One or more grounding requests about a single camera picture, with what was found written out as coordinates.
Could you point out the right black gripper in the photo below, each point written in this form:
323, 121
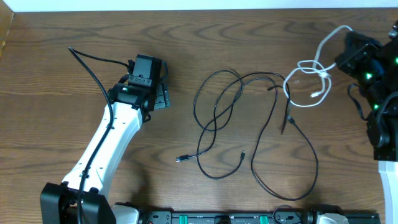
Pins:
351, 52

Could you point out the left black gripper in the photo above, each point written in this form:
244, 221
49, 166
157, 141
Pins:
161, 97

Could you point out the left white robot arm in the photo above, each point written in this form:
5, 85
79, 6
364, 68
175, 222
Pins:
82, 196

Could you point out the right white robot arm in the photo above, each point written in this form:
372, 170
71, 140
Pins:
374, 67

